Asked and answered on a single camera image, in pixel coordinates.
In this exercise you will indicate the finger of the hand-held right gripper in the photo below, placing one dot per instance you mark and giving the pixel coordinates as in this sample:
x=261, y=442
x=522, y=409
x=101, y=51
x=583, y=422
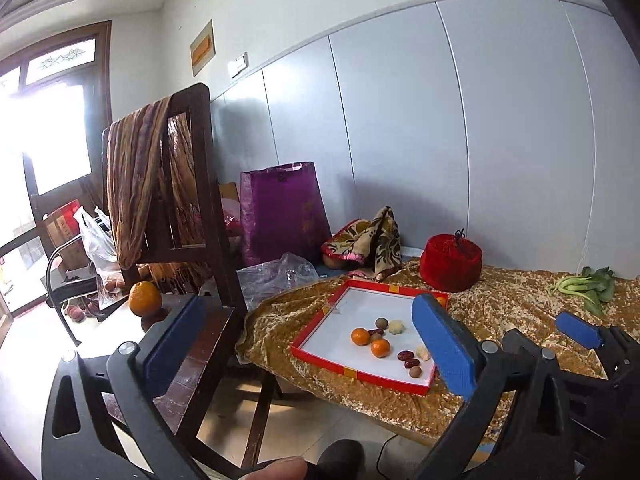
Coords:
x=580, y=330

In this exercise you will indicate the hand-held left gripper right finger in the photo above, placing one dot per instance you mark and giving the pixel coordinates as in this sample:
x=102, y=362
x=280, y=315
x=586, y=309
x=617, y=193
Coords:
x=447, y=345

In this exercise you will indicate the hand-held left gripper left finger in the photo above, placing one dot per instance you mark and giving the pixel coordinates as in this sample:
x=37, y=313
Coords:
x=175, y=340

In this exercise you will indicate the brown longan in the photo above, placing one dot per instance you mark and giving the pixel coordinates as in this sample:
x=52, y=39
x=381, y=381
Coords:
x=382, y=322
x=415, y=372

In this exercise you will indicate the small orange tangerine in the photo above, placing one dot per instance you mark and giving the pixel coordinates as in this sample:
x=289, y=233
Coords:
x=440, y=301

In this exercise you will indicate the red tray with white inside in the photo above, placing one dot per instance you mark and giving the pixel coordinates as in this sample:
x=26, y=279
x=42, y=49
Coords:
x=360, y=305

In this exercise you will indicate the green bok choy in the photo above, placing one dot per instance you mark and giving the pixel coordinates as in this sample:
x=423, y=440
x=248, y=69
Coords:
x=592, y=285

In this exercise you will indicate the golden velvet tablecloth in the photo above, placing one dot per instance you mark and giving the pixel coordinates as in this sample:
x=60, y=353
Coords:
x=510, y=300

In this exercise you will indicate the red velvet hat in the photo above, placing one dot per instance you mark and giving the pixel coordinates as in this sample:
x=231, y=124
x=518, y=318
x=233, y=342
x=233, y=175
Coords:
x=450, y=265

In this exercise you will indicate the pink slipper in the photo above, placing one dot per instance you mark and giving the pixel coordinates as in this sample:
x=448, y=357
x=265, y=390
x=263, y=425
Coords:
x=75, y=313
x=92, y=306

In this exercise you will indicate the white plastic bag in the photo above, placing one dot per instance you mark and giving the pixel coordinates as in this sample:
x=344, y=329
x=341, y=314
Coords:
x=97, y=245

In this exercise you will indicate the clear plastic bag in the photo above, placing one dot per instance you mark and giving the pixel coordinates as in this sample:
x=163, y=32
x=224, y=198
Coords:
x=280, y=275

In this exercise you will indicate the brown floral patterned cloth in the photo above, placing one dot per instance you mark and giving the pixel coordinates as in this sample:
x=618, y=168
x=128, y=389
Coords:
x=375, y=240

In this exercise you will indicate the cardboard box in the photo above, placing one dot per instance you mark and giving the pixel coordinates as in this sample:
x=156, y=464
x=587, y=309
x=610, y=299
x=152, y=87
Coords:
x=65, y=250

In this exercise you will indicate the person's black shoe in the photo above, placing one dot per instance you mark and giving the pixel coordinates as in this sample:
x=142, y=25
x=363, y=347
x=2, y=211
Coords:
x=340, y=455

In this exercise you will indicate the person's leg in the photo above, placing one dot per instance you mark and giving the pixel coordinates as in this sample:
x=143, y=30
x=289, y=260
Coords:
x=275, y=469

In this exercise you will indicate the purple bag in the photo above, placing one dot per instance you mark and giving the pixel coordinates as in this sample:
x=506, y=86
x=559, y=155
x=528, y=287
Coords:
x=285, y=215

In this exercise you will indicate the striped brown scarf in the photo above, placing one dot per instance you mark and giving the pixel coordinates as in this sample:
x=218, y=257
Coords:
x=135, y=175

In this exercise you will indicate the dark wooden chair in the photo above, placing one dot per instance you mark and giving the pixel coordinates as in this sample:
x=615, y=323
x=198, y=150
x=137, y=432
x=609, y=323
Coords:
x=210, y=170

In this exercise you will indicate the wooden glass door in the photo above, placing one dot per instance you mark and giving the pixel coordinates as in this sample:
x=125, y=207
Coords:
x=102, y=110

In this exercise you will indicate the metal frame chair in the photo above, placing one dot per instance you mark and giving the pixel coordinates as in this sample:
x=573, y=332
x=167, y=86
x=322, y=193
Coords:
x=70, y=287

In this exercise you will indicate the white wall box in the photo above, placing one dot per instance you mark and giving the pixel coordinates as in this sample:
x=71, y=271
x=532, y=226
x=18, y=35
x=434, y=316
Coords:
x=237, y=64

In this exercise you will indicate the wall poster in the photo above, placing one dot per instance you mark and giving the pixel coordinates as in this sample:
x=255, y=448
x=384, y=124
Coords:
x=202, y=49

